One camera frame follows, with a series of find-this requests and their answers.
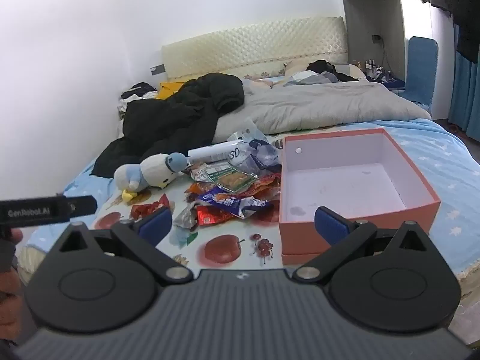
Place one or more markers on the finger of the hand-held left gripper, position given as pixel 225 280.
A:
pixel 83 206

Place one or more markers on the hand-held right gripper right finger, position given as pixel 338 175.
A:
pixel 330 225

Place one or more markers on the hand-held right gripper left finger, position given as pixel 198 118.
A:
pixel 155 222

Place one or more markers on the pink cardboard box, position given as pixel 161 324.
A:
pixel 345 187

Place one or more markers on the blue purple snack packet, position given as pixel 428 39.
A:
pixel 232 202

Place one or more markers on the green label snack packet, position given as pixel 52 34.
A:
pixel 228 178

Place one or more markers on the person's left hand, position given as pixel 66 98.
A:
pixel 15 237

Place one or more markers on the small red wrapper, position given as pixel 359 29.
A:
pixel 148 208

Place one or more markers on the silver crumpled wrapper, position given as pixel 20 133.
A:
pixel 184 217

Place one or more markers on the blue white plush penguin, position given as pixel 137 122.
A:
pixel 150 174

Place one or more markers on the orange red snack packet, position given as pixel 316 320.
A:
pixel 270 185

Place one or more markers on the food-print tablecloth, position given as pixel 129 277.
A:
pixel 243 229

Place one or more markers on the white cylindrical bottle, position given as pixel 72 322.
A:
pixel 213 152

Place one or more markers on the blue transparent plastic bag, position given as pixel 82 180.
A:
pixel 258 155

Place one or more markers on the black jacket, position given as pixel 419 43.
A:
pixel 180 112

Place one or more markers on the grey quilt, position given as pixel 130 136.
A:
pixel 322 105

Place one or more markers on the pile of white black clothes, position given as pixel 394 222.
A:
pixel 135 93

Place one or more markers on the blue star bedsheet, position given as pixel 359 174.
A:
pixel 442 165

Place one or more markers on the yellow cloth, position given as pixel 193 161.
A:
pixel 168 88

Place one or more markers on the black clothing on bed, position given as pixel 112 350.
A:
pixel 330 68

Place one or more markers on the pink pillow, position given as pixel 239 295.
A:
pixel 258 82

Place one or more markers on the row of small bottles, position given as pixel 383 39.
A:
pixel 371 68

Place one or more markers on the blue chair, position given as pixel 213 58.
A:
pixel 422 69

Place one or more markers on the blue curtain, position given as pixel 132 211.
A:
pixel 465 93

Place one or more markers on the cream padded headboard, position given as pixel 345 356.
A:
pixel 258 50

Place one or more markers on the grey bedside cabinet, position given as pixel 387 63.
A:
pixel 378 15

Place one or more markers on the hanging dark clothes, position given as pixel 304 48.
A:
pixel 459 3

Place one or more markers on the grey wall socket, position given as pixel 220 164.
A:
pixel 157 69

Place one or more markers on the black wall plug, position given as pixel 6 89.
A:
pixel 377 38

